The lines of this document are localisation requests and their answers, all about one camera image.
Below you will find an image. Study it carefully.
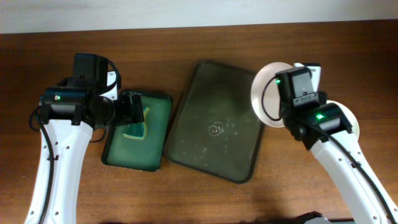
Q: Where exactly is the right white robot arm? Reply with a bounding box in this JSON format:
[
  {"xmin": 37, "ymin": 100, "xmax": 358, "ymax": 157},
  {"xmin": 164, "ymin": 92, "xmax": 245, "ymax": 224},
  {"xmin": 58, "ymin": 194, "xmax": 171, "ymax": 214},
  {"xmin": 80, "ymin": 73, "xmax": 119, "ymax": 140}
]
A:
[{"xmin": 275, "ymin": 67, "xmax": 397, "ymax": 223}]

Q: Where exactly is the white plate pink rim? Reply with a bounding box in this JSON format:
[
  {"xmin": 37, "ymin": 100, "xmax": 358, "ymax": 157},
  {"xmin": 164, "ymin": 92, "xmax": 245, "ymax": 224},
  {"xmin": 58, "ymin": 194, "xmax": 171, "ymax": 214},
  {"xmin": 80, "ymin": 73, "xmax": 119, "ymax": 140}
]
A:
[{"xmin": 251, "ymin": 62, "xmax": 292, "ymax": 128}]

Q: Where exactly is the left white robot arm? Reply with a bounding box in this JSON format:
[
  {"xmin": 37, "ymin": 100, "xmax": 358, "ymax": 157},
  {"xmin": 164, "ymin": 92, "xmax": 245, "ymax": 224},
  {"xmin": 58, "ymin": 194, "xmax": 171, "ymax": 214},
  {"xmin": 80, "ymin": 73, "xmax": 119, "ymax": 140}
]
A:
[{"xmin": 25, "ymin": 54, "xmax": 144, "ymax": 223}]

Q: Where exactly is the dark brown serving tray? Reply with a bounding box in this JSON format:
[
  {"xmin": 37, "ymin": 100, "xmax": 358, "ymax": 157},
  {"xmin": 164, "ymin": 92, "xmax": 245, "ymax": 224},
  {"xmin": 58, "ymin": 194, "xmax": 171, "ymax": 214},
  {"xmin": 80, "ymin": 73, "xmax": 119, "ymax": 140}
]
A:
[{"xmin": 164, "ymin": 60, "xmax": 264, "ymax": 184}]

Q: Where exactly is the green and yellow sponge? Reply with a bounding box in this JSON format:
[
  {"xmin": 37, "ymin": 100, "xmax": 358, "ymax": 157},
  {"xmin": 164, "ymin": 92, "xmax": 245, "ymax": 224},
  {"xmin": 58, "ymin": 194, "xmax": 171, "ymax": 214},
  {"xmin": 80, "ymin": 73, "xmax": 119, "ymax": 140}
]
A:
[{"xmin": 123, "ymin": 106, "xmax": 149, "ymax": 140}]

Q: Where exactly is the white plate green stain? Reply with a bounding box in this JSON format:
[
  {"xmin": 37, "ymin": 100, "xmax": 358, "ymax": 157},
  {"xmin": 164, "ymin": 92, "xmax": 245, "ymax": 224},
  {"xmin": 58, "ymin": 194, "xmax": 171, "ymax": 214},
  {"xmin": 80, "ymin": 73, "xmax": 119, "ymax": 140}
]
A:
[{"xmin": 326, "ymin": 100, "xmax": 360, "ymax": 139}]

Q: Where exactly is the green rectangular tray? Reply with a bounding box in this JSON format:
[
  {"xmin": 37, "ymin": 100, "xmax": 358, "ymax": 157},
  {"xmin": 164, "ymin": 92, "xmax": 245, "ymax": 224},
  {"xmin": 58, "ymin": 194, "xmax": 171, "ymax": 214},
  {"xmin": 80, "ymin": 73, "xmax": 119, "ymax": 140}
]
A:
[{"xmin": 101, "ymin": 90, "xmax": 173, "ymax": 172}]

